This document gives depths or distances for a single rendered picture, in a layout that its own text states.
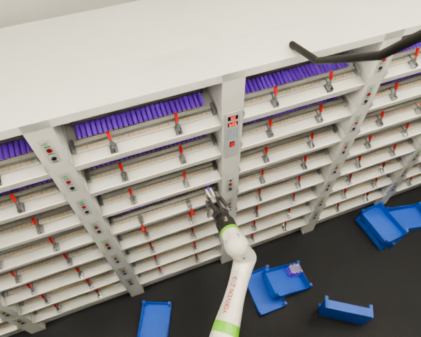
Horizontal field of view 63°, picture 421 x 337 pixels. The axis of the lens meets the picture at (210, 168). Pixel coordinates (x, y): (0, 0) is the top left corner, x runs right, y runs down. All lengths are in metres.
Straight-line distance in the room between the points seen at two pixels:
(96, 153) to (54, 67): 0.35
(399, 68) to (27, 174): 1.68
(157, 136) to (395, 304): 2.13
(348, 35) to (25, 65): 1.26
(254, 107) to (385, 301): 1.86
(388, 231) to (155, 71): 2.28
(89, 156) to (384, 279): 2.28
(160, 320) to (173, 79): 1.81
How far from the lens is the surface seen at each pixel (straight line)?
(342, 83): 1.70
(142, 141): 1.40
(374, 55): 1.05
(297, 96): 1.58
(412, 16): 1.78
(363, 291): 2.84
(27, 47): 1.62
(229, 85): 1.31
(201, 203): 1.87
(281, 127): 1.70
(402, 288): 2.97
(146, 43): 1.47
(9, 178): 1.48
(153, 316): 2.64
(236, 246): 1.53
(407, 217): 3.28
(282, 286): 2.63
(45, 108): 1.28
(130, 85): 1.27
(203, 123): 1.43
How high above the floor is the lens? 2.53
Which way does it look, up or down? 53 degrees down
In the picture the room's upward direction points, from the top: 2 degrees counter-clockwise
